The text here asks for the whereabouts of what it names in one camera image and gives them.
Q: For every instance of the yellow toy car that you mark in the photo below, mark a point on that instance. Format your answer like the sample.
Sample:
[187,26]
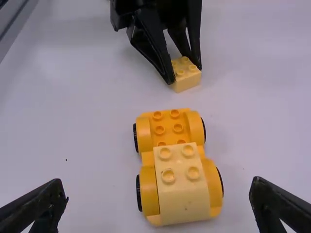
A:
[182,184]

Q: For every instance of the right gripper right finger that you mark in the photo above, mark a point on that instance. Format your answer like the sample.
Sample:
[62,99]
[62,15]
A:
[267,194]

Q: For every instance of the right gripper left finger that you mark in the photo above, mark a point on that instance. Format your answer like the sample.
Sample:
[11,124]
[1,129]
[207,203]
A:
[14,214]

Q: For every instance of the yellow toy brick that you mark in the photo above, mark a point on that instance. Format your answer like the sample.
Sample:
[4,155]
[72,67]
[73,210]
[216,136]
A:
[187,81]

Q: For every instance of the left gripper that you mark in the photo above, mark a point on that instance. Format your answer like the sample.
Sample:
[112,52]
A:
[121,14]

